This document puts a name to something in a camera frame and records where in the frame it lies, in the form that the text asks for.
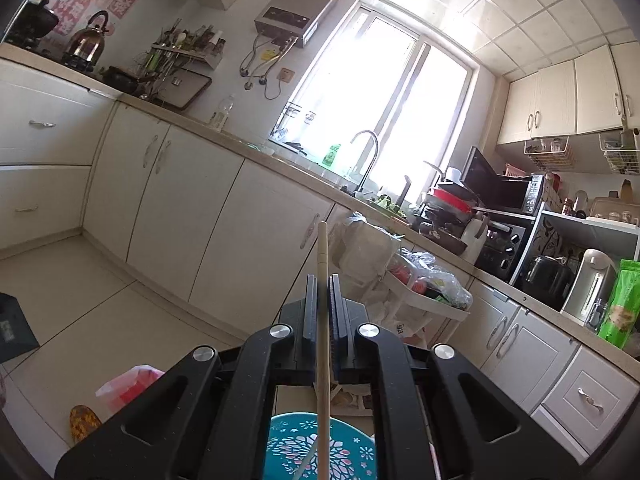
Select kitchen window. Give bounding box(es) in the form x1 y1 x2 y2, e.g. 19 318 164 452
270 0 479 202

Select translucent white plastic bag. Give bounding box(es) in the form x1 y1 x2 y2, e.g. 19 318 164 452
329 211 402 282

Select clear bag of vegetables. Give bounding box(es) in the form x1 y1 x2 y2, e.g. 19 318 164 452
394 249 474 309

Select black box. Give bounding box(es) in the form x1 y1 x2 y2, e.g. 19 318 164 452
0 292 41 364

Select black wok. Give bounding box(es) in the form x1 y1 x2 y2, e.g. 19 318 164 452
5 0 62 45

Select chrome faucet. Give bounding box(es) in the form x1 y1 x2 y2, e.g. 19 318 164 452
349 130 382 197

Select teal perforated utensil holder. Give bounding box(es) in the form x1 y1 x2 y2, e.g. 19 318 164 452
262 412 378 480

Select white wire basket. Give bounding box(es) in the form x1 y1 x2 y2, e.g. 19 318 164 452
599 132 640 177
524 136 571 172

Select wire window rack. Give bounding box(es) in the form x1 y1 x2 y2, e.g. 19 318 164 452
271 102 319 144

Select dark tray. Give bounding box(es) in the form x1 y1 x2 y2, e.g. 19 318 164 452
162 67 213 111

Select black microwave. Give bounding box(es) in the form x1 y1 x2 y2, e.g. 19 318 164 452
462 147 546 217

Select black toaster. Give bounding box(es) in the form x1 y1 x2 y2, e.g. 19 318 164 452
522 255 576 307

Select white plastic jug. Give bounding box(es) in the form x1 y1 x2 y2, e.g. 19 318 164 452
460 217 489 264

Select wall utensil rack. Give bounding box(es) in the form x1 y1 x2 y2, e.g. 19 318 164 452
135 17 226 102

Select cream upper cabinets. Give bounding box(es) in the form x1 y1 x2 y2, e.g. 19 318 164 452
495 42 640 147

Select clear plastic bottle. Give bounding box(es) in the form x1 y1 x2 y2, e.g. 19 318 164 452
210 95 236 132

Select white tiered trolley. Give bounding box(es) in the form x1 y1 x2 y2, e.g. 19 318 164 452
327 215 474 352

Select wooden chopstick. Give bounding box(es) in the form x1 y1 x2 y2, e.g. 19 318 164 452
291 439 321 480
314 220 333 480

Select water heater hoses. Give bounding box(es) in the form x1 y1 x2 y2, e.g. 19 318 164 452
239 37 297 102

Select white counter shelf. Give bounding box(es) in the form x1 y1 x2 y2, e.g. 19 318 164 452
510 209 640 292

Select steel kettle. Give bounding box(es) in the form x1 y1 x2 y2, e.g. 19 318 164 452
65 10 111 64

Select grey water heater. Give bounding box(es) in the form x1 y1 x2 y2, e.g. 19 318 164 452
254 0 343 49

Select pink checked plastic tablecloth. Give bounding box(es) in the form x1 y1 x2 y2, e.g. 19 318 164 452
95 365 167 411

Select green dish soap bottle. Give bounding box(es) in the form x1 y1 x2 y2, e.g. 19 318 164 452
320 142 344 169

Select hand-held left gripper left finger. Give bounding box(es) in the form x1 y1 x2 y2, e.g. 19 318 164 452
54 274 321 480

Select cream lower kitchen cabinets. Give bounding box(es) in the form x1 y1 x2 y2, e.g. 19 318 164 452
0 55 640 463

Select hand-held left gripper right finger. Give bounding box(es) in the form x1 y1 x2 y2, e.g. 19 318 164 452
327 274 592 480

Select white printed plastic bag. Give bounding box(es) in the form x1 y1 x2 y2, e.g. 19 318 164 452
364 300 427 347

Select patterned slipper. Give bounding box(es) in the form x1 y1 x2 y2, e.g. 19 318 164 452
69 405 104 444

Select silver electric water boiler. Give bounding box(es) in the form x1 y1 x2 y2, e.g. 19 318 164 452
560 248 619 332

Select black toaster oven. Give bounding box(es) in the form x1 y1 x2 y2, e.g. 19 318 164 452
472 215 534 284

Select green food packet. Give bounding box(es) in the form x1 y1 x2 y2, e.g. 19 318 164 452
597 259 640 352

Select stack of pans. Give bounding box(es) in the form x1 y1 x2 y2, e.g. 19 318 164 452
417 179 484 227

